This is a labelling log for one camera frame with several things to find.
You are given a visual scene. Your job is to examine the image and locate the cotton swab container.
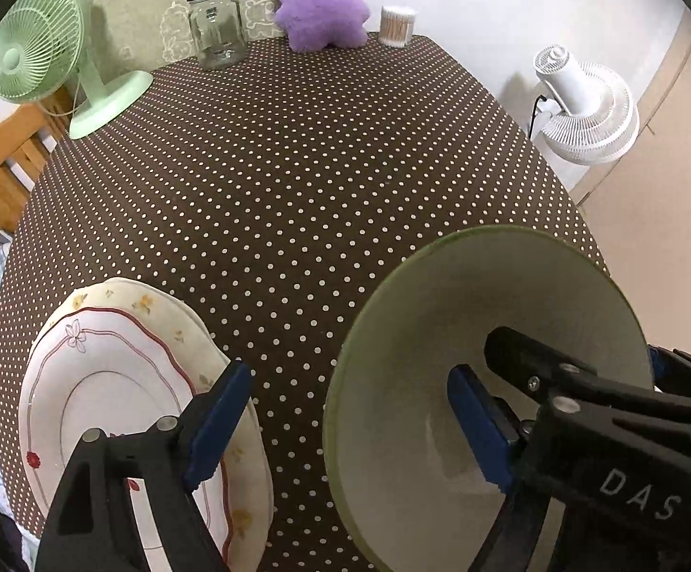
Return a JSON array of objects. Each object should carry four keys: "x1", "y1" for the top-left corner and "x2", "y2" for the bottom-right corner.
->
[{"x1": 379, "y1": 6, "x2": 418, "y2": 47}]

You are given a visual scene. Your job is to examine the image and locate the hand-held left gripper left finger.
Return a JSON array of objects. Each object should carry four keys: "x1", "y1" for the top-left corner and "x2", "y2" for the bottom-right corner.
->
[{"x1": 34, "y1": 360, "x2": 255, "y2": 572}]

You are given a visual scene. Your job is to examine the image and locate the brown polka dot tablecloth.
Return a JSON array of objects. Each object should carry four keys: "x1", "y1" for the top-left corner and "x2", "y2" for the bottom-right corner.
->
[{"x1": 0, "y1": 32, "x2": 611, "y2": 572}]

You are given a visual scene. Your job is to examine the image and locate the purple plush toy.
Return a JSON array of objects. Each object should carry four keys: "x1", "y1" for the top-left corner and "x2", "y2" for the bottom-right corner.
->
[{"x1": 271, "y1": 0, "x2": 371, "y2": 52}]

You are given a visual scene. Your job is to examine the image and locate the wooden headboard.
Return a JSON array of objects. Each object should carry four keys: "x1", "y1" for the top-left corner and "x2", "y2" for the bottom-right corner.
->
[{"x1": 0, "y1": 101, "x2": 78, "y2": 251}]

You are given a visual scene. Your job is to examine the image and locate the green desk fan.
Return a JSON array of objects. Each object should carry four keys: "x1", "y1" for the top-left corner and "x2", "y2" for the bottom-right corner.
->
[{"x1": 0, "y1": 0, "x2": 154, "y2": 141}]

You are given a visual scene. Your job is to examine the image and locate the white fan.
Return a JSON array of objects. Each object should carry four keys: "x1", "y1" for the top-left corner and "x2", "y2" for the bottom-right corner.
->
[{"x1": 530, "y1": 43, "x2": 640, "y2": 164}]

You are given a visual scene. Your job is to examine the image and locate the floral ceramic bowl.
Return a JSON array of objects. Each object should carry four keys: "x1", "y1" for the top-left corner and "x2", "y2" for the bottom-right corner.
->
[{"x1": 323, "y1": 225, "x2": 656, "y2": 572}]

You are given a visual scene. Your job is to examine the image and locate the green patterned board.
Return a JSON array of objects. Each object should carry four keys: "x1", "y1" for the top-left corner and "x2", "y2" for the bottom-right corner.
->
[{"x1": 74, "y1": 0, "x2": 284, "y2": 66}]

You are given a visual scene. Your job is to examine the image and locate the scalloped yellow floral plate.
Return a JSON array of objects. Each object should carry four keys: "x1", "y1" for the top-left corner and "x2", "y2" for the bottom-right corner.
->
[{"x1": 18, "y1": 277, "x2": 275, "y2": 572}]

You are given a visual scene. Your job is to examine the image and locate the beige door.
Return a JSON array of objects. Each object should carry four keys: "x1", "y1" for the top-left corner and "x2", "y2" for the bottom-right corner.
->
[{"x1": 569, "y1": 9, "x2": 691, "y2": 364}]

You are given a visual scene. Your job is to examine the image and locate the glass jar with dark lid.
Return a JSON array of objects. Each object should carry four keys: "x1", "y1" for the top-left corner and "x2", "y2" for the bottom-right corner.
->
[{"x1": 186, "y1": 0, "x2": 248, "y2": 69}]

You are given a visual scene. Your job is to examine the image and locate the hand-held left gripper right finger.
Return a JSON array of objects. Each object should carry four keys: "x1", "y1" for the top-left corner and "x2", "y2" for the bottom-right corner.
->
[{"x1": 447, "y1": 365, "x2": 561, "y2": 572}]

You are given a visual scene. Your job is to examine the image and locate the red rimmed white plate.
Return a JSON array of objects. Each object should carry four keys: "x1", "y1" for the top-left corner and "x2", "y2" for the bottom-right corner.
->
[{"x1": 20, "y1": 306, "x2": 230, "y2": 572}]

